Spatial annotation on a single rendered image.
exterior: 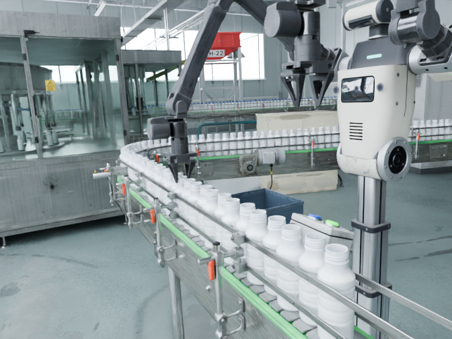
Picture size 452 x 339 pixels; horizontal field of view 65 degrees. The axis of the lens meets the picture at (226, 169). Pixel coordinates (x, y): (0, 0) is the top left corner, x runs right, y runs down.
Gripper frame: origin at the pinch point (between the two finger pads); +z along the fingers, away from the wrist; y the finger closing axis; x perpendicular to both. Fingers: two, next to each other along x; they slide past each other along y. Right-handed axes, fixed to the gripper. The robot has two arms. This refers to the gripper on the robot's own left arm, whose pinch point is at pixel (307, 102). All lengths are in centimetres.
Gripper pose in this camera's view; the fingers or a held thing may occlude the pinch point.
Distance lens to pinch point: 87.3
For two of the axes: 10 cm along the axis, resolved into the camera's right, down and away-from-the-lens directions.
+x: -4.6, -1.5, 8.8
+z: 0.5, 9.8, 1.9
